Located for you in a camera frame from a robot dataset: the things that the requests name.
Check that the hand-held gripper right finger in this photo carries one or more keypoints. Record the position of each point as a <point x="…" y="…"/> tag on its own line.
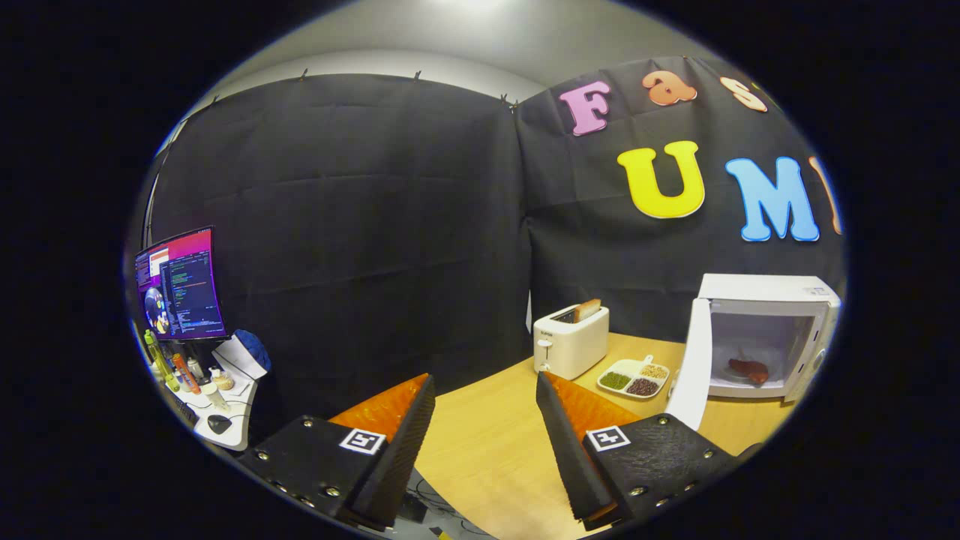
<point x="574" y="457"/>

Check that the orange bottle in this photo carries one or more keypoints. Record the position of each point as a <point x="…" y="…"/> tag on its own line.
<point x="185" y="373"/>

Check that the red-brown meat piece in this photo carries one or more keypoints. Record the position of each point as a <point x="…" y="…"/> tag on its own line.
<point x="748" y="369"/>

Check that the white toaster oven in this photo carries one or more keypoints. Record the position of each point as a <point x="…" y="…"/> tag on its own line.
<point x="750" y="289"/>

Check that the blue and white cap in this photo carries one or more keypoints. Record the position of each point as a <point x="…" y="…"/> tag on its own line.
<point x="251" y="349"/>

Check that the black computer mouse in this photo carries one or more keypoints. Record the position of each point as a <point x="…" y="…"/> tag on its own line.
<point x="219" y="424"/>

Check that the white divided bean dish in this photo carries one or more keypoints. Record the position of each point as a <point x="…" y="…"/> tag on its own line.
<point x="634" y="379"/>

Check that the green bottle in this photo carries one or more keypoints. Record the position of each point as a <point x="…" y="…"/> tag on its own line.
<point x="157" y="356"/>

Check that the bread slice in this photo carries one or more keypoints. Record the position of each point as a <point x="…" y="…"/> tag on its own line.
<point x="589" y="309"/>

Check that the computer monitor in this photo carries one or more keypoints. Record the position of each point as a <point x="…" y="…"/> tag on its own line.
<point x="184" y="285"/>

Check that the cream toaster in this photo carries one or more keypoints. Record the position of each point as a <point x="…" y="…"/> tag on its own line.
<point x="574" y="345"/>

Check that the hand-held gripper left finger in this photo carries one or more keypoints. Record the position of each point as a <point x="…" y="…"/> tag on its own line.
<point x="401" y="457"/>

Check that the black backdrop cloth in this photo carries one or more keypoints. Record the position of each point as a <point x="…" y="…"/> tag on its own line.
<point x="375" y="225"/>

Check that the white side desk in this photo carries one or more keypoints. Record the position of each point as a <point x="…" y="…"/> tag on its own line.
<point x="240" y="427"/>

